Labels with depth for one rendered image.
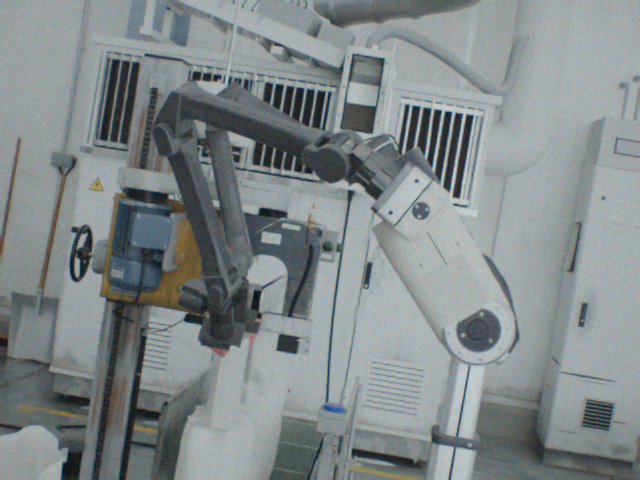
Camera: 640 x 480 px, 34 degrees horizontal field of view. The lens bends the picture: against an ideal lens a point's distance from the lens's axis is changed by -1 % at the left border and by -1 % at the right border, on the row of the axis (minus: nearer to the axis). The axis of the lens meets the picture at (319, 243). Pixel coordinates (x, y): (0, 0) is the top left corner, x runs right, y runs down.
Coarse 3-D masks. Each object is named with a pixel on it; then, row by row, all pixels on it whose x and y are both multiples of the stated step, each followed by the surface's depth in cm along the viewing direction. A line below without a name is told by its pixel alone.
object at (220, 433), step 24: (216, 360) 268; (240, 360) 269; (216, 384) 253; (240, 384) 273; (216, 408) 258; (240, 408) 284; (192, 432) 262; (216, 432) 262; (240, 432) 266; (192, 456) 260; (216, 456) 260; (240, 456) 267
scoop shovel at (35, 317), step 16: (64, 176) 715; (48, 240) 705; (48, 256) 703; (16, 304) 697; (32, 304) 701; (48, 304) 699; (16, 320) 697; (32, 320) 700; (48, 320) 700; (16, 336) 697; (32, 336) 698; (48, 336) 698; (16, 352) 696; (32, 352) 696; (48, 352) 694
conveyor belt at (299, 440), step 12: (288, 420) 479; (300, 420) 483; (288, 432) 456; (300, 432) 460; (312, 432) 464; (288, 444) 435; (300, 444) 438; (312, 444) 442; (276, 456) 413; (288, 456) 416; (300, 456) 419; (312, 456) 422; (276, 468) 395; (288, 468) 398; (300, 468) 401; (312, 468) 436
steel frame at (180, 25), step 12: (132, 0) 667; (144, 0) 666; (132, 12) 667; (144, 12) 667; (156, 12) 666; (132, 24) 668; (156, 24) 666; (180, 24) 705; (132, 36) 668; (180, 36) 705
